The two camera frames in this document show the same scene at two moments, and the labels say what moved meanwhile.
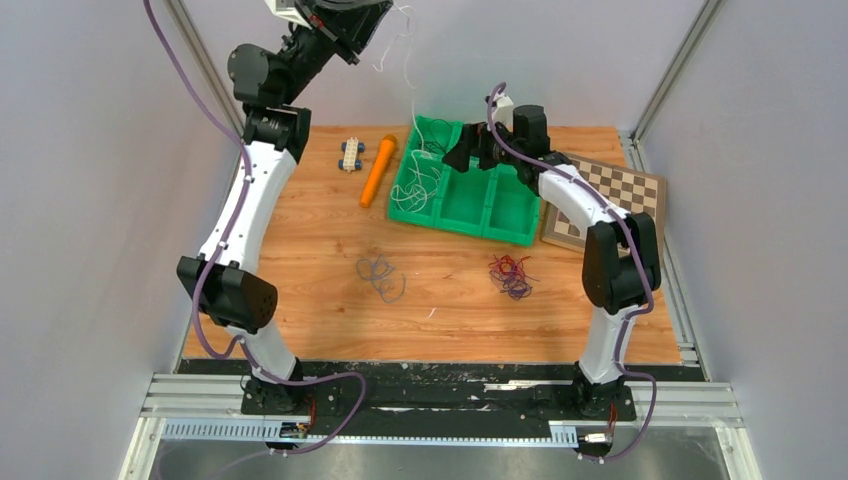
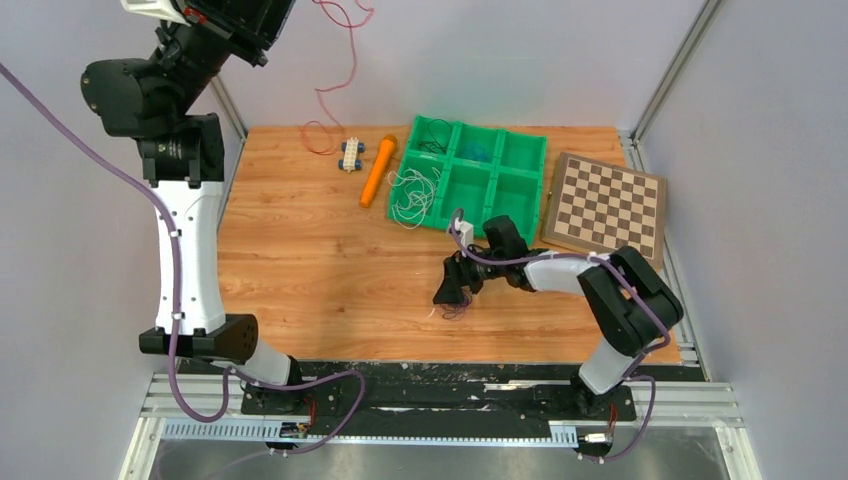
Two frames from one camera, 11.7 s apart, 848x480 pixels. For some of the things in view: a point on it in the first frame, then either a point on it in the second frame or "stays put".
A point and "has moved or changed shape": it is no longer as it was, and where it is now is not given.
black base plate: x=291 y=396 stays put
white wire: x=416 y=189 has moved or changed shape
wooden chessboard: x=635 y=190 stays put
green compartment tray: x=496 y=203 stays put
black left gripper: x=346 y=24 → x=240 y=26
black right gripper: x=474 y=143 → x=457 y=274
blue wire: x=377 y=272 has moved or changed shape
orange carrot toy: x=380 y=164 stays put
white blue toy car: x=351 y=147 stays put
